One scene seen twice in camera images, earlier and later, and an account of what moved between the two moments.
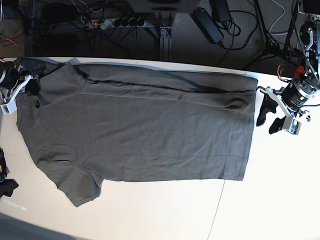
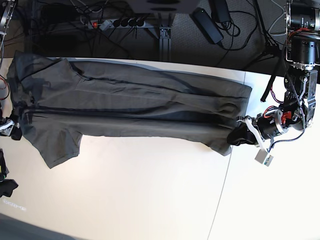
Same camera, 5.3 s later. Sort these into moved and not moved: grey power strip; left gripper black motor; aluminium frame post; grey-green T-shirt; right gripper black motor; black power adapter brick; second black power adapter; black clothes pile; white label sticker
Moved: left gripper black motor; grey-green T-shirt; right gripper black motor
Not moved: white label sticker; grey power strip; black power adapter brick; second black power adapter; aluminium frame post; black clothes pile
